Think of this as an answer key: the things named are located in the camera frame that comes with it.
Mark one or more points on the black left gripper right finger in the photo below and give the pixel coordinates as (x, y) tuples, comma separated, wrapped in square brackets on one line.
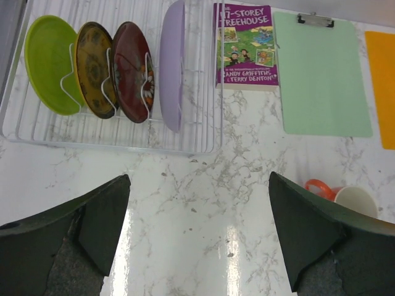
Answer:
[(327, 248)]

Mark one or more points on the orange mug white inside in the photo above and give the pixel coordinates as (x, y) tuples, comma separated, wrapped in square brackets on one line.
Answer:
[(352, 197)]

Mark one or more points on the lime green plate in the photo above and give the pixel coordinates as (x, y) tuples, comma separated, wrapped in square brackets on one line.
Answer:
[(49, 66)]

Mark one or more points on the lavender plate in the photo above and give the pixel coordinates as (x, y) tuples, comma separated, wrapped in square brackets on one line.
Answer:
[(171, 57)]

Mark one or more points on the dark red floral plate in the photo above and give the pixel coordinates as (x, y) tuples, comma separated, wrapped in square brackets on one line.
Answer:
[(132, 72)]

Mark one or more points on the purple treehouse book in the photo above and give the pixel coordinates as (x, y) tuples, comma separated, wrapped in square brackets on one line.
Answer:
[(246, 57)]

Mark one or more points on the orange cutting mat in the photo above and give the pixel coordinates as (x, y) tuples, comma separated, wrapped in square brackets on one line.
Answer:
[(380, 49)]

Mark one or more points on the yellow patterned plate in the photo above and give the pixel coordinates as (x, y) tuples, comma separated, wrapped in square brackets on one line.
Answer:
[(92, 69)]

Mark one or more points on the white wire dish rack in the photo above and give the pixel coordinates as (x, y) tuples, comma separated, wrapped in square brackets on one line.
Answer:
[(24, 118)]

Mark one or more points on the mint green clipboard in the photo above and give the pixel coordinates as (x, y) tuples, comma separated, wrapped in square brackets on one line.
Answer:
[(321, 85)]

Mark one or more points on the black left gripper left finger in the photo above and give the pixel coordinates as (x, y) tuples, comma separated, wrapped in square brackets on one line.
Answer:
[(68, 249)]

